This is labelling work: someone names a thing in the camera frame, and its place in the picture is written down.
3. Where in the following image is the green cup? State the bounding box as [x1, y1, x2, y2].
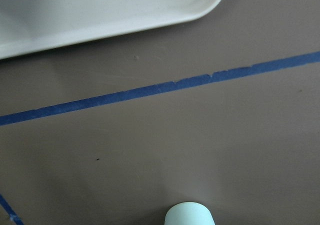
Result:
[164, 202, 215, 225]

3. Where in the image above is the beige tray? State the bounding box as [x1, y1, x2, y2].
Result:
[0, 0, 221, 59]

